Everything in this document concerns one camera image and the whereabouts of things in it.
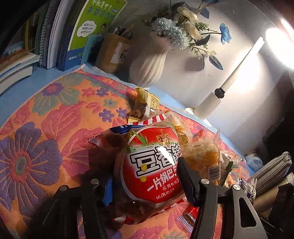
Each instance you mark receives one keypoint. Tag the green snack packet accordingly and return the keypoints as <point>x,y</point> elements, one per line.
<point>227,165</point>

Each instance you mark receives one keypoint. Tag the dark purple snack packet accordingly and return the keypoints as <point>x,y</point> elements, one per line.
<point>248,188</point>

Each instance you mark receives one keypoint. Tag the beige cylinder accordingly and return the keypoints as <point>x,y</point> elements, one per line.
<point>273,193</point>

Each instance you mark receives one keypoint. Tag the yellow snack packet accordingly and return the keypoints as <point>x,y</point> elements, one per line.
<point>147,98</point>

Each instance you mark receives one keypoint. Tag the grey pencil case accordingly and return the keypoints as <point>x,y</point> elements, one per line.
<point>271,170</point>

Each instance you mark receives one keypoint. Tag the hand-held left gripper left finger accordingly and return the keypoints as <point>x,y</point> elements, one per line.
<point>106,197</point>

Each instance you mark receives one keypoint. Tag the floral woven cloth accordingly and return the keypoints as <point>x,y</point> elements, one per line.
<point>46,137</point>

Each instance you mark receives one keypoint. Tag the artificial blue white flowers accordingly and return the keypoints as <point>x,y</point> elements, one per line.
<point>174,32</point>

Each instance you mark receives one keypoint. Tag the brown pen holder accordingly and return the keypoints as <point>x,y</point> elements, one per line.
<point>110,52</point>

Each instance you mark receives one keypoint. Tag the light blue folder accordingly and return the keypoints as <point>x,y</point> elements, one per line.
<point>91,50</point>

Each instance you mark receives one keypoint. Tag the green cover book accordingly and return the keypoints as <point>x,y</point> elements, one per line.
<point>91,20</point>

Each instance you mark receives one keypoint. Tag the white ribbed vase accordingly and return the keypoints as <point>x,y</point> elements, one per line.
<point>147,66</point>

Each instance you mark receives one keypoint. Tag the small red snack packet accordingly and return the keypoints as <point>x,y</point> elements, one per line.
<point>198,135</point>
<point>187,220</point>

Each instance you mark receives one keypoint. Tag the white desk lamp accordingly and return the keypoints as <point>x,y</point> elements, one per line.
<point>213,101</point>

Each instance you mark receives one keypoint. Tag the red rice crust snack bag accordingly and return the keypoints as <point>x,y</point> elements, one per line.
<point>149,165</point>

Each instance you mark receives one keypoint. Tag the clear puffed snack bag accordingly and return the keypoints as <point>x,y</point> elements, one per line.
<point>202,154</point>

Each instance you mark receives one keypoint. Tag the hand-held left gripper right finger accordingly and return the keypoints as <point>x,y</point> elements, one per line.
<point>189,183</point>

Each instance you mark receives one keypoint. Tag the stack of flat books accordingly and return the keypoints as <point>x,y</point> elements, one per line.
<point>13,66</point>

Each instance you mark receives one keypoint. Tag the white spiral notebook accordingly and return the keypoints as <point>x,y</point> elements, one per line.
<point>55,34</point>

